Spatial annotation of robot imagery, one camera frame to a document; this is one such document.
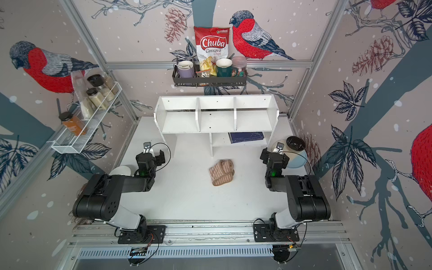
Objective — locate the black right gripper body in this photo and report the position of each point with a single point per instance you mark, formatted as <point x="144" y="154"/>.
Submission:
<point x="266" y="154"/>

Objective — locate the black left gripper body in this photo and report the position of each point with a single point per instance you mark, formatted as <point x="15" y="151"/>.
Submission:
<point x="157" y="161"/>

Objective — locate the white wooden bookshelf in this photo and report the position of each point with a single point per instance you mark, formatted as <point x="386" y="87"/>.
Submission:
<point x="204" y="122"/>

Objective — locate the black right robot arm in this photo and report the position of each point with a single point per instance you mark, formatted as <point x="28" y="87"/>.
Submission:
<point x="306" y="200"/>

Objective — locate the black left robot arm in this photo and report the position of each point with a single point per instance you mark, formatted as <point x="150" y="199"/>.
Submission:
<point x="100" y="201"/>

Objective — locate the cream and blue plate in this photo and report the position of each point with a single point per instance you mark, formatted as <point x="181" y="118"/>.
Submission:
<point x="296" y="159"/>

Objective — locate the white bowl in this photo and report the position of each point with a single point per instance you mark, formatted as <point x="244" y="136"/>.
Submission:
<point x="121" y="170"/>

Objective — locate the black bowl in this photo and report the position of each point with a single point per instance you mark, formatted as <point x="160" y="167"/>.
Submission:
<point x="295" y="143"/>

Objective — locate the dark blue book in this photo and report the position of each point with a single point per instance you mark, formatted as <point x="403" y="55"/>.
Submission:
<point x="239" y="137"/>

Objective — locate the clear plastic bag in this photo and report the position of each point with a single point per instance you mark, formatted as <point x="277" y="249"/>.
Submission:
<point x="80" y="88"/>

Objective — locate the black lid spice jar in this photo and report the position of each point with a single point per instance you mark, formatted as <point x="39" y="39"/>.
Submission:
<point x="97" y="82"/>
<point x="97" y="99"/>

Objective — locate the orange spice jar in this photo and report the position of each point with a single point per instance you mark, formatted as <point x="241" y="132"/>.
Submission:
<point x="73" y="123"/>

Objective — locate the pink lidded jar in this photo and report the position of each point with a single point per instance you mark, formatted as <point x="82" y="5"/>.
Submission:
<point x="239" y="64"/>

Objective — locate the lilac mug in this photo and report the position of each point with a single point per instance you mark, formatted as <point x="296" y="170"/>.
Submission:
<point x="185" y="69"/>

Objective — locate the green mug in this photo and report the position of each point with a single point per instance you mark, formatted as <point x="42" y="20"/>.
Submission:
<point x="224" y="67"/>

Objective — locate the yellow snack packet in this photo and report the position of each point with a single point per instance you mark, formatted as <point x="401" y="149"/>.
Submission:
<point x="208" y="66"/>

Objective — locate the red Chuba chips bag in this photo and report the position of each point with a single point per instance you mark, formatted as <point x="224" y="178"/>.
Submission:
<point x="211" y="42"/>

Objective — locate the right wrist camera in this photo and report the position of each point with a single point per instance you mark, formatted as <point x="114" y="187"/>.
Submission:
<point x="280" y="147"/>

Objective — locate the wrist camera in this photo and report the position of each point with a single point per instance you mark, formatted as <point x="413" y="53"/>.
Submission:
<point x="147" y="147"/>
<point x="280" y="147"/>

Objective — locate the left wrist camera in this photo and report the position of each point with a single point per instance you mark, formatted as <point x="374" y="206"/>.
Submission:
<point x="147" y="147"/>

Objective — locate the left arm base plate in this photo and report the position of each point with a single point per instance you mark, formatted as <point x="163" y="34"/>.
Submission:
<point x="152" y="234"/>

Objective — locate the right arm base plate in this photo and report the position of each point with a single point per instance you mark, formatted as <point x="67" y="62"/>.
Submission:
<point x="263" y="234"/>

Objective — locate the white wire wall rack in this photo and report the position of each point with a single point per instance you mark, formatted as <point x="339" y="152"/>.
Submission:
<point x="69" y="143"/>

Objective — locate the aluminium mounting rail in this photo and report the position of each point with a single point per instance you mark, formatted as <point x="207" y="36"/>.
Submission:
<point x="204" y="232"/>

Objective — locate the black wall basket shelf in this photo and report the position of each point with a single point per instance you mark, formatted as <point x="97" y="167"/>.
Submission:
<point x="212" y="81"/>

